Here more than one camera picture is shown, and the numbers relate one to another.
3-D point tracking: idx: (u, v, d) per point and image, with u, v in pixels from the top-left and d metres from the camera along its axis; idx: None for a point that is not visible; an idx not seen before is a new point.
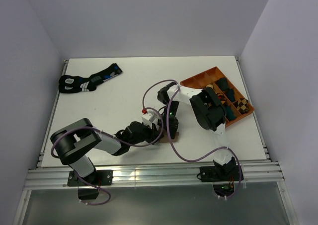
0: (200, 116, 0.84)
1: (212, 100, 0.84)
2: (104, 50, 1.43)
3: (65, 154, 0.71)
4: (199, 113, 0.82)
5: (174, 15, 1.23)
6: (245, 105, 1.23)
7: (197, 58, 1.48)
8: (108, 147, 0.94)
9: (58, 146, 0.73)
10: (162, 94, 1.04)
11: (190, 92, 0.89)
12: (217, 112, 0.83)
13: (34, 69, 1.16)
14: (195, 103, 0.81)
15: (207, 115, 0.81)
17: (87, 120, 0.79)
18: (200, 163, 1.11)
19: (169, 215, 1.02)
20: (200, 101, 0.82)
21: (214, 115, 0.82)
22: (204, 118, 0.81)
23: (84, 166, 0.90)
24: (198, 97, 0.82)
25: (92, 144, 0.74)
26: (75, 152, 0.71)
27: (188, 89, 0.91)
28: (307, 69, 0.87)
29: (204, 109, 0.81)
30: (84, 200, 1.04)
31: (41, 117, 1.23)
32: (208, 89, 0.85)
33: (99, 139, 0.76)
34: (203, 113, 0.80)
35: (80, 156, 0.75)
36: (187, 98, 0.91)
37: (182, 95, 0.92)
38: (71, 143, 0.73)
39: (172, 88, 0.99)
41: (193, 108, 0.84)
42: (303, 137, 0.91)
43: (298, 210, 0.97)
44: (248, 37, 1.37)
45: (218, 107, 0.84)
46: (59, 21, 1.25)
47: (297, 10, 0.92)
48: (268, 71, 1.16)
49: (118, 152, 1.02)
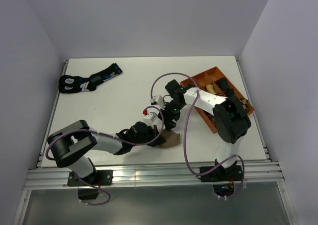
0: (221, 129, 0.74)
1: (238, 111, 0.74)
2: (104, 50, 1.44)
3: (60, 157, 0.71)
4: (222, 125, 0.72)
5: (174, 15, 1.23)
6: (245, 105, 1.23)
7: (196, 58, 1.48)
8: (110, 147, 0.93)
9: (54, 149, 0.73)
10: (178, 96, 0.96)
11: (212, 99, 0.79)
12: (242, 125, 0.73)
13: (34, 69, 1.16)
14: (219, 113, 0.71)
15: (230, 128, 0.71)
17: (83, 122, 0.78)
18: (200, 162, 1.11)
19: (169, 215, 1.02)
20: (224, 111, 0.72)
21: (238, 128, 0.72)
22: (227, 131, 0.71)
23: (83, 167, 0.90)
24: (221, 107, 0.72)
25: (87, 147, 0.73)
26: (70, 155, 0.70)
27: (210, 96, 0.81)
28: (308, 69, 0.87)
29: (228, 120, 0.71)
30: (84, 200, 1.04)
31: (42, 117, 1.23)
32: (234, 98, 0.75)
33: (95, 142, 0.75)
34: (226, 126, 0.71)
35: (76, 160, 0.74)
36: (207, 106, 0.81)
37: (201, 101, 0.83)
38: (67, 145, 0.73)
39: (190, 91, 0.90)
41: (215, 117, 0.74)
42: (303, 137, 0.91)
43: (298, 210, 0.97)
44: (248, 37, 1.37)
45: (243, 118, 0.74)
46: (59, 22, 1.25)
47: (297, 10, 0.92)
48: (268, 71, 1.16)
49: (119, 151, 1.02)
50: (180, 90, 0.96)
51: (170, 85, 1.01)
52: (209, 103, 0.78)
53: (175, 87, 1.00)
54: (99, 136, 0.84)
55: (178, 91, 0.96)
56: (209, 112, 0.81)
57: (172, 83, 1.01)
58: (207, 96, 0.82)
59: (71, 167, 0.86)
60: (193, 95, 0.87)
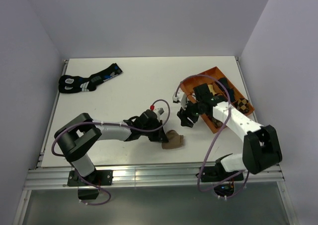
0: (247, 159, 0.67)
1: (271, 144, 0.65)
2: (104, 50, 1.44)
3: (67, 152, 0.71)
4: (250, 157, 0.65)
5: (173, 16, 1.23)
6: (245, 105, 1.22)
7: (196, 58, 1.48)
8: (119, 135, 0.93)
9: (61, 143, 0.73)
10: (206, 107, 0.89)
11: (245, 123, 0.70)
12: (272, 159, 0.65)
13: (34, 70, 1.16)
14: (251, 146, 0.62)
15: (259, 162, 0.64)
17: (86, 115, 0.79)
18: (200, 163, 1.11)
19: (169, 215, 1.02)
20: (258, 143, 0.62)
21: (266, 161, 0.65)
22: (254, 164, 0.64)
23: (86, 165, 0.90)
24: (256, 138, 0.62)
25: (93, 139, 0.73)
26: (78, 148, 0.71)
27: (245, 117, 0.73)
28: (308, 69, 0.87)
29: (259, 154, 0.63)
30: (84, 200, 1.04)
31: (42, 117, 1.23)
32: (272, 129, 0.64)
33: (100, 133, 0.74)
34: (255, 159, 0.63)
35: (84, 153, 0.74)
36: (238, 128, 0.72)
37: (232, 121, 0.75)
38: (73, 140, 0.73)
39: (221, 107, 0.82)
41: (244, 146, 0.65)
42: (303, 138, 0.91)
43: (298, 210, 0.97)
44: (248, 37, 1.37)
45: (275, 153, 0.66)
46: (59, 22, 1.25)
47: (297, 10, 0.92)
48: (268, 71, 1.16)
49: (130, 137, 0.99)
50: (210, 101, 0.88)
51: (199, 89, 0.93)
52: (242, 126, 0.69)
53: (205, 91, 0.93)
54: (103, 127, 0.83)
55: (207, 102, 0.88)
56: (239, 135, 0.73)
57: (201, 87, 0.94)
58: (241, 117, 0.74)
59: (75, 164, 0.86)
60: (223, 111, 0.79)
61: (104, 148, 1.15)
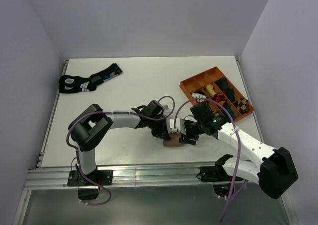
0: (266, 184, 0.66)
1: (286, 167, 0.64)
2: (104, 50, 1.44)
3: (82, 142, 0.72)
4: (270, 183, 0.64)
5: (173, 16, 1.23)
6: (245, 105, 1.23)
7: (196, 58, 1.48)
8: (129, 122, 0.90)
9: (75, 133, 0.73)
10: (210, 128, 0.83)
11: (257, 148, 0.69)
12: (289, 181, 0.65)
13: (34, 70, 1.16)
14: (270, 174, 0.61)
15: (278, 187, 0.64)
17: (96, 105, 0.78)
18: (200, 163, 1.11)
19: (168, 215, 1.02)
20: (275, 170, 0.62)
21: (284, 184, 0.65)
22: (274, 189, 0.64)
23: (91, 161, 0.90)
24: (273, 166, 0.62)
25: (106, 128, 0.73)
26: (92, 137, 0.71)
27: (255, 140, 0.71)
28: (308, 69, 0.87)
29: (278, 180, 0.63)
30: (84, 200, 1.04)
31: (42, 117, 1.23)
32: (285, 152, 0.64)
33: (112, 121, 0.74)
34: (275, 184, 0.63)
35: (98, 141, 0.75)
36: (249, 153, 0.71)
37: (242, 147, 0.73)
38: (86, 129, 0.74)
39: (226, 130, 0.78)
41: (262, 173, 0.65)
42: (303, 138, 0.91)
43: (298, 210, 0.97)
44: (248, 37, 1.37)
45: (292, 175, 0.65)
46: (59, 21, 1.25)
47: (297, 10, 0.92)
48: (269, 71, 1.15)
49: (139, 123, 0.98)
50: (213, 122, 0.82)
51: (198, 108, 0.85)
52: (255, 153, 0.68)
53: (205, 111, 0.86)
54: (114, 115, 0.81)
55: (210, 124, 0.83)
56: (252, 158, 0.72)
57: (201, 107, 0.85)
58: (250, 140, 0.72)
59: (82, 160, 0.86)
60: (231, 134, 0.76)
61: (104, 148, 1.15)
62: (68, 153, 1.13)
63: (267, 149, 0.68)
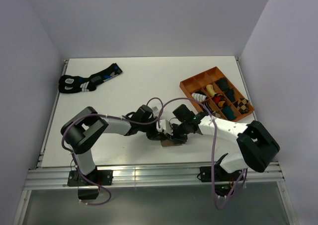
0: (251, 159, 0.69)
1: (264, 137, 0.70)
2: (104, 50, 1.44)
3: (78, 143, 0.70)
4: (251, 157, 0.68)
5: (173, 16, 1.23)
6: (245, 105, 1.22)
7: (196, 58, 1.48)
8: (120, 128, 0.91)
9: (69, 137, 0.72)
10: (193, 126, 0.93)
11: (232, 127, 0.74)
12: (270, 152, 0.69)
13: (34, 70, 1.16)
14: (247, 146, 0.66)
15: (261, 158, 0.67)
17: (91, 108, 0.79)
18: (200, 163, 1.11)
19: (169, 215, 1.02)
20: (251, 141, 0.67)
21: (268, 156, 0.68)
22: (258, 163, 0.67)
23: (88, 162, 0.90)
24: (247, 137, 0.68)
25: (101, 129, 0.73)
26: (87, 139, 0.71)
27: (229, 123, 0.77)
28: (307, 69, 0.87)
29: (257, 151, 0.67)
30: (84, 200, 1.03)
31: (42, 117, 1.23)
32: (257, 123, 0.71)
33: (107, 123, 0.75)
34: (257, 156, 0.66)
35: (92, 143, 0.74)
36: (228, 135, 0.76)
37: (220, 131, 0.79)
38: (81, 132, 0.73)
39: (205, 121, 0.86)
41: (241, 149, 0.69)
42: (303, 138, 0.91)
43: (298, 210, 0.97)
44: (248, 37, 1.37)
45: (270, 144, 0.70)
46: (59, 22, 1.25)
47: (297, 10, 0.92)
48: (268, 71, 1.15)
49: (129, 131, 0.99)
50: (193, 119, 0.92)
51: (179, 110, 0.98)
52: (231, 132, 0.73)
53: (186, 112, 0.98)
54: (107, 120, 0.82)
55: (192, 121, 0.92)
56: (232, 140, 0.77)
57: (182, 109, 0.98)
58: (226, 124, 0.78)
59: (79, 161, 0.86)
60: (209, 124, 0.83)
61: (104, 148, 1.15)
62: (68, 153, 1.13)
63: (242, 125, 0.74)
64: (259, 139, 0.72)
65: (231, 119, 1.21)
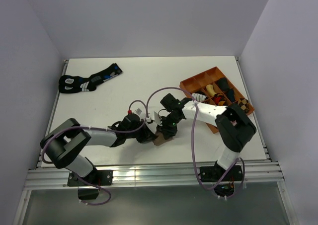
0: (229, 139, 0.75)
1: (240, 119, 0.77)
2: (104, 50, 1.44)
3: (58, 158, 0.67)
4: (228, 136, 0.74)
5: (174, 16, 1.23)
6: (245, 105, 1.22)
7: (196, 58, 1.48)
8: (106, 140, 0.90)
9: (49, 151, 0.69)
10: (177, 112, 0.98)
11: (212, 110, 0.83)
12: (246, 132, 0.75)
13: (34, 70, 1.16)
14: (223, 125, 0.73)
15: (237, 137, 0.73)
17: (73, 120, 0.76)
18: (201, 163, 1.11)
19: (169, 215, 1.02)
20: (228, 121, 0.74)
21: (244, 135, 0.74)
22: (234, 141, 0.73)
23: (82, 166, 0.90)
24: (224, 118, 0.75)
25: (83, 143, 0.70)
26: (67, 153, 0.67)
27: (209, 107, 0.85)
28: (308, 69, 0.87)
29: (234, 130, 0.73)
30: (84, 200, 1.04)
31: (42, 117, 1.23)
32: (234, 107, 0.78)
33: (89, 136, 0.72)
34: (232, 135, 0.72)
35: (74, 157, 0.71)
36: (209, 117, 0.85)
37: (201, 114, 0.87)
38: (62, 145, 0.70)
39: (188, 106, 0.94)
41: (219, 128, 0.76)
42: (303, 138, 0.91)
43: (298, 210, 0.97)
44: (248, 37, 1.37)
45: (247, 125, 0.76)
46: (59, 22, 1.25)
47: (297, 10, 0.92)
48: (268, 71, 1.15)
49: (115, 142, 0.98)
50: (178, 105, 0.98)
51: (165, 99, 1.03)
52: (211, 114, 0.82)
53: (172, 100, 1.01)
54: (92, 131, 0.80)
55: (176, 107, 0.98)
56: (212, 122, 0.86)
57: (167, 97, 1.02)
58: (207, 107, 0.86)
59: (72, 168, 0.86)
60: (192, 108, 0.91)
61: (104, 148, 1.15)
62: None
63: (220, 108, 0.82)
64: (238, 121, 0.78)
65: None
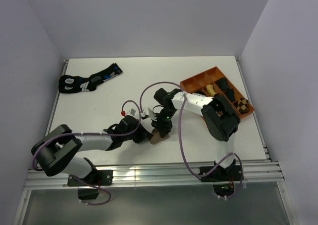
0: (213, 128, 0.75)
1: (225, 109, 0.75)
2: (104, 50, 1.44)
3: (47, 167, 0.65)
4: (213, 125, 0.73)
5: (173, 16, 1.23)
6: (245, 105, 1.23)
7: (196, 58, 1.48)
8: (100, 145, 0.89)
9: (39, 159, 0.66)
10: (167, 102, 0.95)
11: (199, 101, 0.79)
12: (231, 122, 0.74)
13: (34, 70, 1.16)
14: (208, 113, 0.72)
15: (221, 126, 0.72)
17: (65, 126, 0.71)
18: (201, 163, 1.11)
19: (169, 215, 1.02)
20: (212, 110, 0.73)
21: (229, 125, 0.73)
22: (218, 130, 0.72)
23: (81, 168, 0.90)
24: (210, 107, 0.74)
25: (73, 151, 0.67)
26: (58, 161, 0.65)
27: (197, 97, 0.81)
28: (308, 69, 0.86)
29: (218, 119, 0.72)
30: (84, 200, 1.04)
31: (42, 117, 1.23)
32: (220, 96, 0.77)
33: (81, 144, 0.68)
34: (216, 125, 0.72)
35: (65, 165, 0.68)
36: (196, 108, 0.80)
37: (189, 105, 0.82)
38: (52, 154, 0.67)
39: (177, 96, 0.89)
41: (204, 117, 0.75)
42: (303, 138, 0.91)
43: (298, 211, 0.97)
44: (248, 37, 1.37)
45: (232, 115, 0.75)
46: (59, 22, 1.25)
47: (297, 10, 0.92)
48: (268, 71, 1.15)
49: (111, 146, 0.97)
50: (168, 96, 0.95)
51: (158, 93, 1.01)
52: (198, 105, 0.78)
53: (164, 93, 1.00)
54: (84, 137, 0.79)
55: (166, 98, 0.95)
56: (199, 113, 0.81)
57: (160, 92, 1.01)
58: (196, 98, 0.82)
59: (70, 171, 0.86)
60: (181, 99, 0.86)
61: None
62: None
63: (208, 99, 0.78)
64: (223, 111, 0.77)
65: None
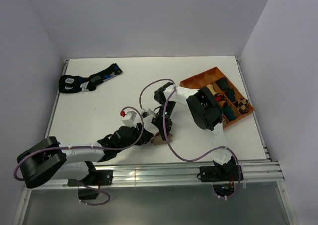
0: (198, 117, 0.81)
1: (209, 101, 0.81)
2: (104, 50, 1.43)
3: (29, 179, 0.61)
4: (197, 114, 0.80)
5: (173, 16, 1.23)
6: (245, 105, 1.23)
7: (196, 58, 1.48)
8: (91, 157, 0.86)
9: (23, 169, 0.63)
10: (159, 95, 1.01)
11: (186, 92, 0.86)
12: (214, 112, 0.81)
13: (34, 70, 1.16)
14: (192, 103, 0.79)
15: (204, 115, 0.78)
17: (53, 139, 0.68)
18: (200, 162, 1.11)
19: (169, 215, 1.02)
20: (196, 101, 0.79)
21: (211, 114, 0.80)
22: (201, 119, 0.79)
23: (78, 172, 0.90)
24: (195, 98, 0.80)
25: (56, 166, 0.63)
26: (39, 175, 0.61)
27: (185, 89, 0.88)
28: (308, 69, 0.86)
29: (201, 109, 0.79)
30: (84, 200, 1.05)
31: (42, 117, 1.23)
32: (205, 89, 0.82)
33: (64, 159, 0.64)
34: (200, 114, 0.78)
35: (48, 179, 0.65)
36: (183, 99, 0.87)
37: (178, 96, 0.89)
38: (36, 166, 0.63)
39: (168, 88, 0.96)
41: (189, 108, 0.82)
42: (303, 138, 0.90)
43: (298, 211, 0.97)
44: (248, 37, 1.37)
45: (214, 107, 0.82)
46: (59, 22, 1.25)
47: (298, 10, 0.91)
48: (268, 71, 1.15)
49: (104, 158, 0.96)
50: (160, 89, 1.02)
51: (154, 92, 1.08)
52: (185, 96, 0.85)
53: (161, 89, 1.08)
54: (71, 151, 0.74)
55: (159, 90, 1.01)
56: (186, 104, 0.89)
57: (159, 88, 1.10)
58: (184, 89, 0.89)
59: (65, 176, 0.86)
60: (170, 91, 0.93)
61: None
62: None
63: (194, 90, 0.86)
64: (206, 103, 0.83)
65: (231, 118, 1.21)
